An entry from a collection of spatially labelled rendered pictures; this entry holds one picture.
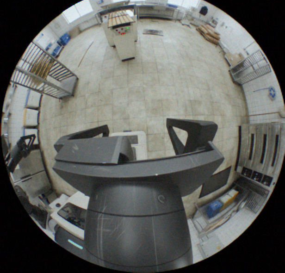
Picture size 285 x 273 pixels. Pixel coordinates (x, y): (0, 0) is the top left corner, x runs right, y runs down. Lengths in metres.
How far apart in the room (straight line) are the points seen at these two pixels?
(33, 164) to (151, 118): 3.67
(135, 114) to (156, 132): 0.49
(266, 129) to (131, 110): 3.15
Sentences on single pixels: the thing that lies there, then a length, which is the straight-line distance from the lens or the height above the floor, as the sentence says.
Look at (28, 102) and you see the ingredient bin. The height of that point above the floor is 0.63.
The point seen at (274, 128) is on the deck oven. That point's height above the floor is 1.31.
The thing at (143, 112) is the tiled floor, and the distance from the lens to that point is 1.44.
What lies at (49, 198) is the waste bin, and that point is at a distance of 4.47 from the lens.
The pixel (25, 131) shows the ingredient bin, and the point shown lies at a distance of 3.67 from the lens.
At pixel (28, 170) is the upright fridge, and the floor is 0.86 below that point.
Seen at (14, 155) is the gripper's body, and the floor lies 1.40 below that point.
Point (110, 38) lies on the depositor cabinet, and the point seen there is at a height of 0.35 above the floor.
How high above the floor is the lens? 1.41
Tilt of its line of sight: 90 degrees down
